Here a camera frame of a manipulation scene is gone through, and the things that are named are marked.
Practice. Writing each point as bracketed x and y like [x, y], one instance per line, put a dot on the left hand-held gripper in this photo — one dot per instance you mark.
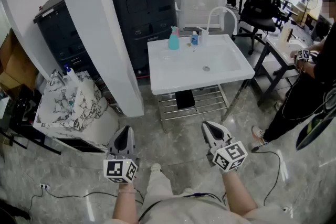
[120, 169]

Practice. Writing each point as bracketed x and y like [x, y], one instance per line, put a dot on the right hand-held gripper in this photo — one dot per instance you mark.
[229, 157]

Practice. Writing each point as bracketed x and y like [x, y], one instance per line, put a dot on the teal spray bottle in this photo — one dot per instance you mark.
[173, 43]

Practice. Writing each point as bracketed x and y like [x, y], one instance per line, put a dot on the pink spray trigger head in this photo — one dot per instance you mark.
[174, 31]

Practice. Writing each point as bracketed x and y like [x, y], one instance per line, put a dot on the person's right forearm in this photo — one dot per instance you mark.
[239, 194]

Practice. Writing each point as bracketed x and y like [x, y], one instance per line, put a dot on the person's left forearm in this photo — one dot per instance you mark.
[126, 204]

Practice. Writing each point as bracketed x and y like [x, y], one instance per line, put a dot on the white pump bottle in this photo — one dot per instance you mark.
[70, 74]

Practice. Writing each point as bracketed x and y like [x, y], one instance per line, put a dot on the small blue bottle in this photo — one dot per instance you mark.
[194, 40]

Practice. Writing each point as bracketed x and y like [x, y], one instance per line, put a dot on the metal sink stand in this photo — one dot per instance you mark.
[207, 110]

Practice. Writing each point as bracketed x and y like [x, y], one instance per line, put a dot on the person's white shoe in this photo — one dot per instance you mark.
[156, 167]

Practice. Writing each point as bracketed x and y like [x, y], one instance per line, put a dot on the black box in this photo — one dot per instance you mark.
[185, 99]

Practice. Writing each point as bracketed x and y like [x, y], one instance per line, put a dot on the marble sink cabinet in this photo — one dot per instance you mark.
[71, 107]

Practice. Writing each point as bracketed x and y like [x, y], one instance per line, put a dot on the person's beige clothing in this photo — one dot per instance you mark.
[183, 209]

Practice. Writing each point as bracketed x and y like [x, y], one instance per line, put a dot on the white power strip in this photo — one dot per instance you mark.
[44, 186]

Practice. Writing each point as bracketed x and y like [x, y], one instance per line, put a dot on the chrome faucet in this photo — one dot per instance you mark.
[56, 77]

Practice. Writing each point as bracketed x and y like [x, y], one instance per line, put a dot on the black green curved object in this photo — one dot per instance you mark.
[315, 131]

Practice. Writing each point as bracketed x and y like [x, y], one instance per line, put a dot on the low dark grey cabinet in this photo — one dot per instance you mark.
[63, 36]

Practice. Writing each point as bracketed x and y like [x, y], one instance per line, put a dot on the tall dark grey cabinet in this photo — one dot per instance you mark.
[144, 15]

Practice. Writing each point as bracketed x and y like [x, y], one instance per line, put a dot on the white curved faucet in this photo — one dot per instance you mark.
[223, 9]

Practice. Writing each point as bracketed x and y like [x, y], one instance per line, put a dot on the cardboard box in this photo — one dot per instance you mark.
[13, 60]

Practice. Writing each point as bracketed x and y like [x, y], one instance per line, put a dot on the black office chair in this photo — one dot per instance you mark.
[260, 0]

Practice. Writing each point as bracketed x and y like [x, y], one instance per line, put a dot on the black metal frame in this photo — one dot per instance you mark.
[29, 123]

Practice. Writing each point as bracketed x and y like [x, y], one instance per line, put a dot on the white sink on black frame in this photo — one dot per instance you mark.
[282, 49]

